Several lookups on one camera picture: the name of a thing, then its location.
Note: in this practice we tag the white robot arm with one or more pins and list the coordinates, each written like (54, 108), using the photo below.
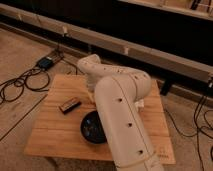
(116, 89)

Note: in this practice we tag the white patterned small box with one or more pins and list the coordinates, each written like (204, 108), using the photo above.
(139, 104)

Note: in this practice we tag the brown black eraser block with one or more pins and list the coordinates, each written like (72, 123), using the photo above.
(70, 105)

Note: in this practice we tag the black bowl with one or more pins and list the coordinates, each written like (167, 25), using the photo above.
(91, 128)

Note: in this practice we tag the black power adapter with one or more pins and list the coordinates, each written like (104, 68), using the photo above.
(45, 63)

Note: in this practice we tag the wooden table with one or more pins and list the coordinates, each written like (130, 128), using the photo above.
(55, 134)

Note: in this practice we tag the long wooden beam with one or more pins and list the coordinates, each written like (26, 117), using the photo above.
(158, 58)

